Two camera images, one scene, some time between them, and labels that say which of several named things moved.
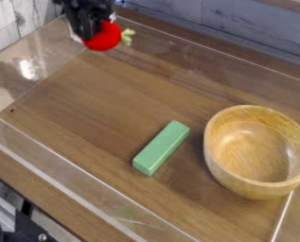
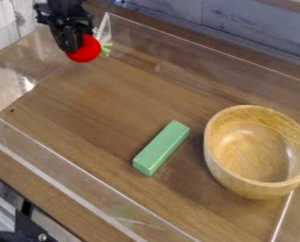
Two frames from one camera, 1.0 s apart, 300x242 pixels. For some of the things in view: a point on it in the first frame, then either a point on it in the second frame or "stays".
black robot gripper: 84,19 → 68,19
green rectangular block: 159,147 stays
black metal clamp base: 27,232 stays
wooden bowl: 257,151 stays
